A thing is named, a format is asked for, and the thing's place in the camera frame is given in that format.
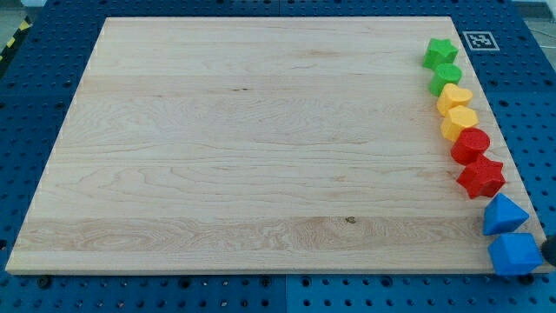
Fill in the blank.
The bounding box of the dark round pusher tip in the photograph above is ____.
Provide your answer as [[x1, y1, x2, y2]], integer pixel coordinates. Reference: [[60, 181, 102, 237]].
[[540, 235, 556, 267]]

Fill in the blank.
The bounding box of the blue cube block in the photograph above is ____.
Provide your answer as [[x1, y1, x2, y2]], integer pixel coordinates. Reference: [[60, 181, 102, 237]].
[[487, 233, 544, 276]]

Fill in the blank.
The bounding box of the blue triangle block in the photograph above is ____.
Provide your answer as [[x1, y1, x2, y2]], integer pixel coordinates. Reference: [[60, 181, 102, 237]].
[[483, 193, 530, 236]]

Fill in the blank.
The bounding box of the red star block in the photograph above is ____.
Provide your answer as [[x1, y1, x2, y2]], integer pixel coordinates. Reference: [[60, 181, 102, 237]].
[[456, 155, 506, 199]]

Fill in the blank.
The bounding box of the red cylinder block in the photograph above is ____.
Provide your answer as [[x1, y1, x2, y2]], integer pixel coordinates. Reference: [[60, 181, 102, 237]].
[[450, 128, 491, 165]]

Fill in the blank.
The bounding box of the yellow hexagon block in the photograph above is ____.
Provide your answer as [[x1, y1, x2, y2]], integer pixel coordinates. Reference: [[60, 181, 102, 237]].
[[440, 105, 479, 142]]

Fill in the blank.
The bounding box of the yellow heart block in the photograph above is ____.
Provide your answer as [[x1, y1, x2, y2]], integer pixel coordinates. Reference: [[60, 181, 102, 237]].
[[436, 83, 473, 116]]

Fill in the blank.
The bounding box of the green cylinder block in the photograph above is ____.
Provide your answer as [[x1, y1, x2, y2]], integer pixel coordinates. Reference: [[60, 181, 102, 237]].
[[428, 63, 462, 97]]

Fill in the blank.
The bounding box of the black white fiducial marker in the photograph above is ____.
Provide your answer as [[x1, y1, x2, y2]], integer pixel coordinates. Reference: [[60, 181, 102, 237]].
[[463, 30, 500, 51]]

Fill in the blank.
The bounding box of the green star block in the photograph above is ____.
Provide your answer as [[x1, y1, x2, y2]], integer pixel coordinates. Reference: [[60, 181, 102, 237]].
[[422, 38, 459, 70]]

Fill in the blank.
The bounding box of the large light wooden board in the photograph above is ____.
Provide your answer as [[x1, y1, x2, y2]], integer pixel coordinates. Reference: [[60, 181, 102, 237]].
[[6, 17, 493, 276]]

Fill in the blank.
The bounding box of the yellow black hazard tape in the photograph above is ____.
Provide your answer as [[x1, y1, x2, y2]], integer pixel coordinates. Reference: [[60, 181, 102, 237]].
[[1, 16, 32, 63]]

